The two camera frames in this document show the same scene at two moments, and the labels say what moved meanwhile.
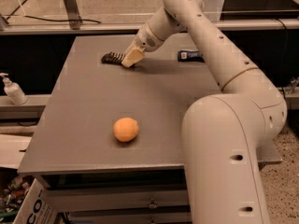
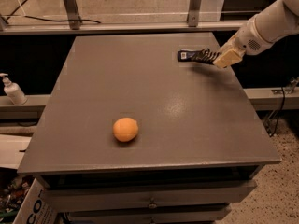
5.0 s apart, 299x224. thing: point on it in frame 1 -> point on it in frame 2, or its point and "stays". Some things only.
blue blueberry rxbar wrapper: [186, 55] stays
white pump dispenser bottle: [14, 91] stays
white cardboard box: [35, 208] stays
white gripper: [147, 42] -> [248, 39]
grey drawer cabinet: [107, 147] stays
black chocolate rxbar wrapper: [113, 58] -> [205, 55]
